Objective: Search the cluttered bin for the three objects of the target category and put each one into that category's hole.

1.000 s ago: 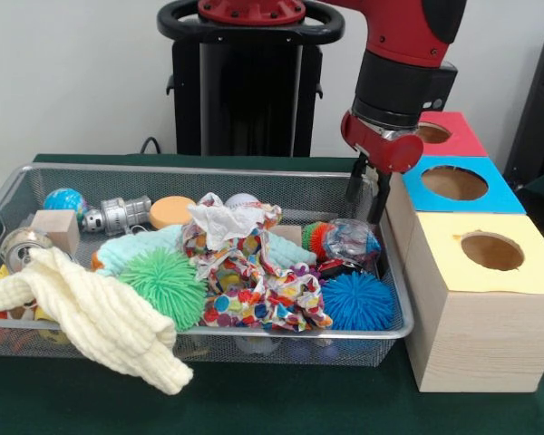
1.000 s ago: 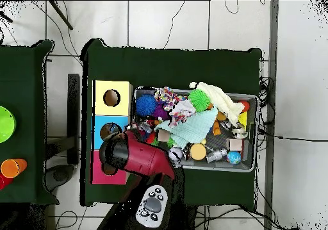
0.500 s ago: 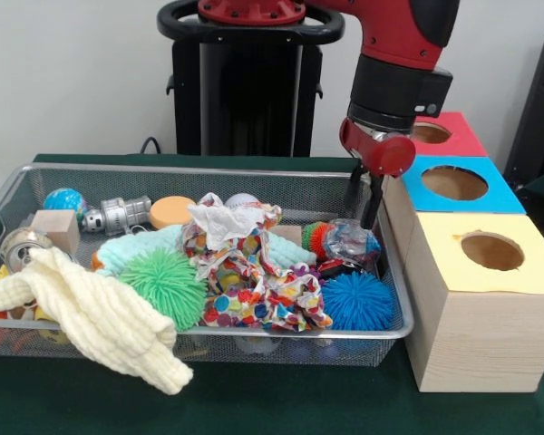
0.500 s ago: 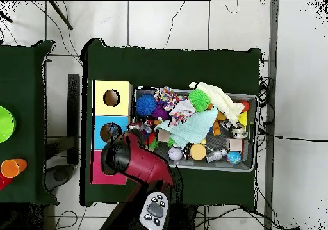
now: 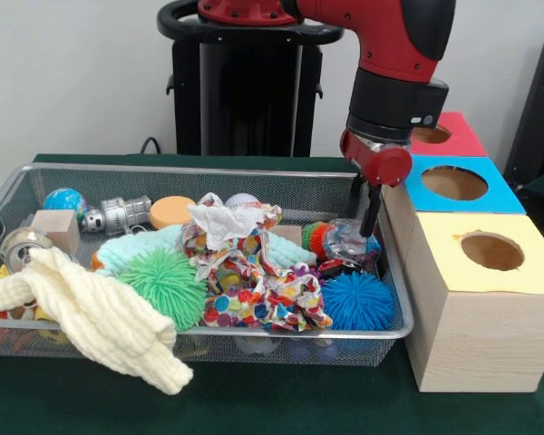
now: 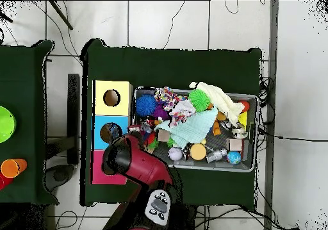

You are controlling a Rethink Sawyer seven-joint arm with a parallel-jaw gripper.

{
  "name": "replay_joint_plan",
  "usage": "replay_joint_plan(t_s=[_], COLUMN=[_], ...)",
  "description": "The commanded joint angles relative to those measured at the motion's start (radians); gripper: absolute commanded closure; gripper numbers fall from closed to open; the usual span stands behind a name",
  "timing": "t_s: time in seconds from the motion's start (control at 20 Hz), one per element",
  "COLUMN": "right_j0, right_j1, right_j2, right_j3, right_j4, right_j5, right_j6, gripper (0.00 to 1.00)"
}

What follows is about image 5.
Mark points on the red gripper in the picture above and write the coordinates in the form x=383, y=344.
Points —
x=378, y=161

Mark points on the crushed clear water bottle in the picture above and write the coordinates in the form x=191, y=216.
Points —
x=349, y=245

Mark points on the blue spiky ball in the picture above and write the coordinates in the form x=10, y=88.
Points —
x=358, y=301

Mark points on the colourful patterned cloth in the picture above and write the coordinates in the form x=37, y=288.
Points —
x=222, y=222
x=263, y=304

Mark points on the mint green cloth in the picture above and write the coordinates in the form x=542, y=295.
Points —
x=127, y=249

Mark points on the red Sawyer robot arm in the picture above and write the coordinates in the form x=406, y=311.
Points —
x=390, y=45

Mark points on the shallow clear mesh bin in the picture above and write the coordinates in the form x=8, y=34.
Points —
x=385, y=308

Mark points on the wooden box with three holes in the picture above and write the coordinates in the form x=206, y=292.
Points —
x=480, y=335

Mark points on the orange spiky ball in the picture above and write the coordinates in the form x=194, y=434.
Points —
x=315, y=238

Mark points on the purple spiky ball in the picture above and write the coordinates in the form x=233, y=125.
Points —
x=306, y=272

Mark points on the pale pink ball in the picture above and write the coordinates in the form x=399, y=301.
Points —
x=240, y=198

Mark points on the tan round bun toy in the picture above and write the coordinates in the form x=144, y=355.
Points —
x=170, y=212

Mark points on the green spiky ball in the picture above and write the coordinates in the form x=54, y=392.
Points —
x=168, y=285

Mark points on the pale yellow cloth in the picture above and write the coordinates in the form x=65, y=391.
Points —
x=91, y=313

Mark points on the small blue globe ball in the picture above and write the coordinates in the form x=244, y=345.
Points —
x=65, y=201

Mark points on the small wooden cube block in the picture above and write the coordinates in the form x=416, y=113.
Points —
x=54, y=231

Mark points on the round silver tin can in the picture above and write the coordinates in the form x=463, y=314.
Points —
x=23, y=249

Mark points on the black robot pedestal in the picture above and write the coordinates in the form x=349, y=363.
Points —
x=245, y=91

